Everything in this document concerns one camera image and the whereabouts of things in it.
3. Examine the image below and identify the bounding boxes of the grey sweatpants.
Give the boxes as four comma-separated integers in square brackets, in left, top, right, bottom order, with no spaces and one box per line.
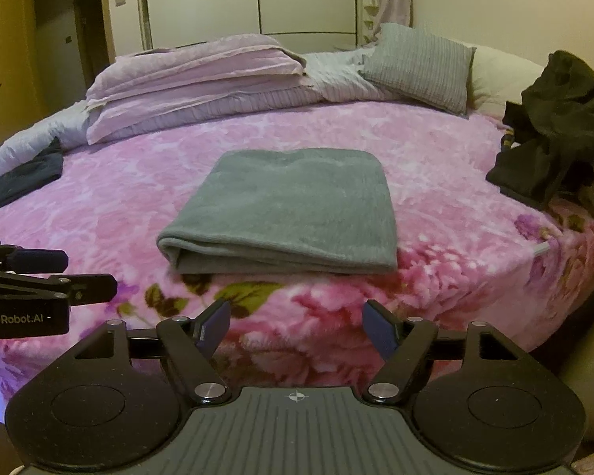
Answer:
[156,148,397,275]

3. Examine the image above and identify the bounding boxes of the folded dark blue jeans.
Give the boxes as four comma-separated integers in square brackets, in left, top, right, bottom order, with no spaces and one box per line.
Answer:
[0,139,64,208]

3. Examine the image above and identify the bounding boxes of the pink floral fleece blanket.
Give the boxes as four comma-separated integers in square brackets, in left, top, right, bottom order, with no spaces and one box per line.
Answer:
[0,102,594,419]

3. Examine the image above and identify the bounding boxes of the white blanket label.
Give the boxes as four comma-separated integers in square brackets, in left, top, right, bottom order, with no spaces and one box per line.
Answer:
[532,240,552,257]

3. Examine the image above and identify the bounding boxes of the wooden door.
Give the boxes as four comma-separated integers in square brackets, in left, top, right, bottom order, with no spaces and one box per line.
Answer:
[0,0,45,146]

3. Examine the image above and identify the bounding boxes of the folded lilac bed sheets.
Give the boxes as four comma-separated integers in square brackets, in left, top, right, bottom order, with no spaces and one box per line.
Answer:
[86,33,313,145]

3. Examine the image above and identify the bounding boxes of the dark clothes pile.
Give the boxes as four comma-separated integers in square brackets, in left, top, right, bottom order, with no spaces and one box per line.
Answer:
[486,50,594,217]

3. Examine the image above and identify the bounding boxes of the grey checked cushion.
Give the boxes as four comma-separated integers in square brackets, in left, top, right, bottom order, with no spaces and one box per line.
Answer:
[362,23,475,115]

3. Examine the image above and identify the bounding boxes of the cream pillow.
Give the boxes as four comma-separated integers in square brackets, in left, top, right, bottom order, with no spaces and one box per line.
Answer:
[468,45,544,119]

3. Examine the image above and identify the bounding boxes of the white wardrobe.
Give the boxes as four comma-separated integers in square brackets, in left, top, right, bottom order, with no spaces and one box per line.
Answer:
[139,0,359,54]

